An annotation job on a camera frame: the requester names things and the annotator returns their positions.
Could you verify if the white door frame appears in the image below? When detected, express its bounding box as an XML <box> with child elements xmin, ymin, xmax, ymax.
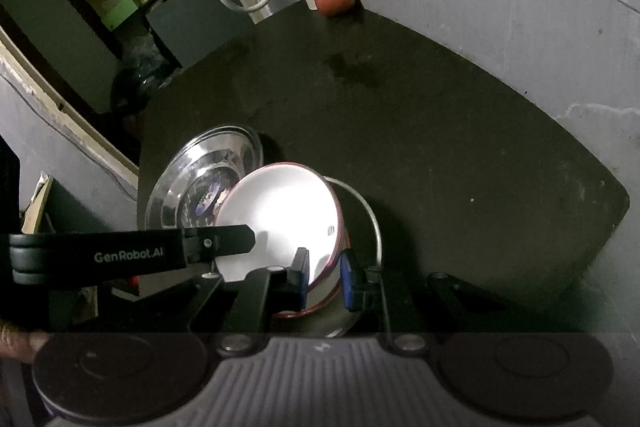
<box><xmin>0</xmin><ymin>29</ymin><xmax>140</xmax><ymax>188</ymax></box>

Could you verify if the wooden plank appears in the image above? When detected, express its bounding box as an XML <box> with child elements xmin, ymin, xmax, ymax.
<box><xmin>19</xmin><ymin>173</ymin><xmax>54</xmax><ymax>235</ymax></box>

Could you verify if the black plastic bag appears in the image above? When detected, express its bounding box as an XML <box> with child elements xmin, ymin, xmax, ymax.
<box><xmin>110</xmin><ymin>36</ymin><xmax>177</xmax><ymax>108</ymax></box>

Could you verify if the steel bowl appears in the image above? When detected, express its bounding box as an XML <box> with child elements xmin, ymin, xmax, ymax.
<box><xmin>272</xmin><ymin>176</ymin><xmax>385</xmax><ymax>339</ymax></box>

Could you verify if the green box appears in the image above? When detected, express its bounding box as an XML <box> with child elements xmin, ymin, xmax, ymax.
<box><xmin>102</xmin><ymin>0</ymin><xmax>142</xmax><ymax>30</ymax></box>

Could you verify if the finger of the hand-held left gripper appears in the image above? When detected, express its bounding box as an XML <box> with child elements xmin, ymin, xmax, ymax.
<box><xmin>183</xmin><ymin>224</ymin><xmax>257</xmax><ymax>265</ymax></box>

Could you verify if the white bowl with small mark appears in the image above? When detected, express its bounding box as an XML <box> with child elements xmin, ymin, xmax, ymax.
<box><xmin>213</xmin><ymin>162</ymin><xmax>349</xmax><ymax>289</ymax></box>

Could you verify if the white bowl with red rim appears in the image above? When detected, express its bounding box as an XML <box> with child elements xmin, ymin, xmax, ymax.
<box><xmin>270</xmin><ymin>252</ymin><xmax>349</xmax><ymax>320</ymax></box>

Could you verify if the person's left hand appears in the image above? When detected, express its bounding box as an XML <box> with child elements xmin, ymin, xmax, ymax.
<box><xmin>0</xmin><ymin>319</ymin><xmax>51</xmax><ymax>364</ymax></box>

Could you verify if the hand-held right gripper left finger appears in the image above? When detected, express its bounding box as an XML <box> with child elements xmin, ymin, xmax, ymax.
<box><xmin>149</xmin><ymin>247</ymin><xmax>312</xmax><ymax>354</ymax></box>

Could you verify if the steel plate with sticker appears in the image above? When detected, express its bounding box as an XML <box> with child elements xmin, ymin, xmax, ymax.
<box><xmin>137</xmin><ymin>122</ymin><xmax>265</xmax><ymax>239</ymax></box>

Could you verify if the dark grey cabinet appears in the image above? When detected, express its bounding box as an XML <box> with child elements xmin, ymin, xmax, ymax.
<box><xmin>145</xmin><ymin>0</ymin><xmax>253</xmax><ymax>68</ymax></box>

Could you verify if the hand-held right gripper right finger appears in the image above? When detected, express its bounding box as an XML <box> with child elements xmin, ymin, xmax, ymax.
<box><xmin>339</xmin><ymin>249</ymin><xmax>504</xmax><ymax>356</ymax></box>

